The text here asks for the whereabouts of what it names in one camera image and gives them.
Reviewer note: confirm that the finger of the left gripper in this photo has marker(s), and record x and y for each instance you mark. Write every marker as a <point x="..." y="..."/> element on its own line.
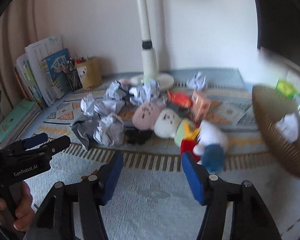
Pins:
<point x="46" y="149"/>
<point x="28" y="143"/>

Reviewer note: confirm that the crumpled paper in basket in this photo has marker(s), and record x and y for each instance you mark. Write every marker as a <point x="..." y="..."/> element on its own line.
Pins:
<point x="288" y="127"/>

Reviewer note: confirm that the bamboo pen holder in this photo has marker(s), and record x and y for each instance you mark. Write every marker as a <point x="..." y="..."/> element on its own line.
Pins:
<point x="89" y="73"/>

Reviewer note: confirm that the row of upright books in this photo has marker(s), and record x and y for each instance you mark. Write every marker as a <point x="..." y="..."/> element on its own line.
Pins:
<point x="25" y="73"/>

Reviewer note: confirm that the patterned blue table mat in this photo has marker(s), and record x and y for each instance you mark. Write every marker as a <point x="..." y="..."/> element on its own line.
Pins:
<point x="152" y="199"/>

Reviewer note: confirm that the brown ribbed basket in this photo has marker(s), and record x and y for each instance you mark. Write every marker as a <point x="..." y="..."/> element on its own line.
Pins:
<point x="270" y="106"/>

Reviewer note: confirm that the white desk lamp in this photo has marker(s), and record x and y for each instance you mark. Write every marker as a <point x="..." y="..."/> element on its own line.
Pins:
<point x="149" y="59"/>

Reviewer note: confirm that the white cover workbook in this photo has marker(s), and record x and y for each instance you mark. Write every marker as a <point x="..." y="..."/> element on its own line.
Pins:
<point x="36" y="53"/>

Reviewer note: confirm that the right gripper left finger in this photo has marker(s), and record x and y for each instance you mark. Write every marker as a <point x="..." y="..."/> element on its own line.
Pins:
<point x="55" y="217"/>

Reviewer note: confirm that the flat stack of books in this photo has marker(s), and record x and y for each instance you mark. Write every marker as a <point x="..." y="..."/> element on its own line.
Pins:
<point x="17" y="122"/>

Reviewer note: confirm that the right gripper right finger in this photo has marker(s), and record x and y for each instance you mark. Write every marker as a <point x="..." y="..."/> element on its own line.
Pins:
<point x="251" y="218"/>

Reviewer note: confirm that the white blue plush doll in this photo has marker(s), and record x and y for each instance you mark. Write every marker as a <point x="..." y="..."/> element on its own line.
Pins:
<point x="209" y="148"/>

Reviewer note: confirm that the green tissue pack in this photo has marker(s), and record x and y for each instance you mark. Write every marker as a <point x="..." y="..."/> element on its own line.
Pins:
<point x="287" y="89"/>

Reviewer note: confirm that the three ball plush toy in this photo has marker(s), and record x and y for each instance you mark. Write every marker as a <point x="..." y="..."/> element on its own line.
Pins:
<point x="164" y="122"/>

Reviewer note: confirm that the blue cover book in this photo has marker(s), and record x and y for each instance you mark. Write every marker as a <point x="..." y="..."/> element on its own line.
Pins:
<point x="55" y="66"/>

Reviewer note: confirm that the black mesh pen cup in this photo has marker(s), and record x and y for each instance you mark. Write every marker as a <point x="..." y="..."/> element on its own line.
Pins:
<point x="73" y="80"/>

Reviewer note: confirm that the black wall monitor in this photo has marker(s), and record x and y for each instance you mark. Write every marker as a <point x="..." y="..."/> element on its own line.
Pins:
<point x="278" y="24"/>

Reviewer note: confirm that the paper ball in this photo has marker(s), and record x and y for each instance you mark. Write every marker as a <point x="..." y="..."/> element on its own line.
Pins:
<point x="88" y="104"/>
<point x="106" y="107"/>
<point x="116" y="91"/>
<point x="145" y="92"/>
<point x="110" y="131"/>
<point x="198" y="82"/>

